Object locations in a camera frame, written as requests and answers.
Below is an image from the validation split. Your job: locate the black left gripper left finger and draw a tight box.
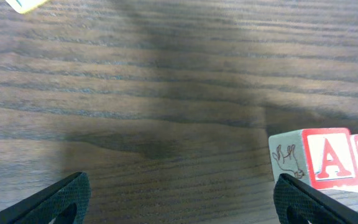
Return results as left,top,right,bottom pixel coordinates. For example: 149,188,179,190
0,172,91,224

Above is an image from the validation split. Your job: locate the red letter A block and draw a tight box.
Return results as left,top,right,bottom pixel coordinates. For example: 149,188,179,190
268,128,358,193

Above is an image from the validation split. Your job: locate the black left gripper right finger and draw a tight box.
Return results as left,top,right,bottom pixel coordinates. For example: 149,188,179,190
273,174,358,224

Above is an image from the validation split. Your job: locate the wooden block with dragonfly drawing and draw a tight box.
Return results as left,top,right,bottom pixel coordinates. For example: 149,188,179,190
6,0,49,14

